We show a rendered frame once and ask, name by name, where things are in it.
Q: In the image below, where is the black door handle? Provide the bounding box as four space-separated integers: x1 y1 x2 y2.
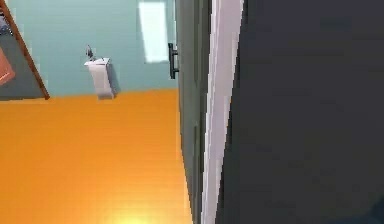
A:
167 42 180 80

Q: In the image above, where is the grey room door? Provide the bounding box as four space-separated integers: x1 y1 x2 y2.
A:
174 0 212 224

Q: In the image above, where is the grey sink faucet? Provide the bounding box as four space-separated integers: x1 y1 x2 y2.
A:
85 44 97 62

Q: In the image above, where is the brown framed grey cabinet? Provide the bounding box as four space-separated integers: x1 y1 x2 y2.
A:
0 0 51 101

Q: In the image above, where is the pink cloth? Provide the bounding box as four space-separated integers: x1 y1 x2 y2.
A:
0 46 16 87

